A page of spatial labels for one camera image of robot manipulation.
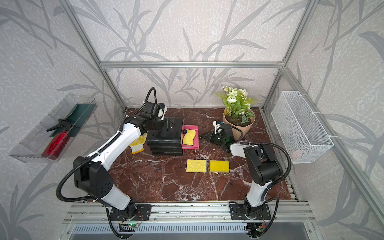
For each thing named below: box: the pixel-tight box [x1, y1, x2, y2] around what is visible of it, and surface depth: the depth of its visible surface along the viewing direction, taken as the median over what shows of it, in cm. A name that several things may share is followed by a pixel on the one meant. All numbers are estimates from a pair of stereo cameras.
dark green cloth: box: [50, 103, 98, 137], surface depth 69 cm
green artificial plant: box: [215, 86, 258, 124], surface depth 87 cm
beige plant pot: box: [223, 107, 256, 140], surface depth 96 cm
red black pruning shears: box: [41, 119, 80, 160], surface depth 61 cm
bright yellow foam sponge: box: [210, 160, 230, 173], surface depth 91 cm
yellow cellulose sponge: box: [186, 159, 207, 173], surface depth 91 cm
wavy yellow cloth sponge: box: [182, 129, 196, 146], surface depth 93 cm
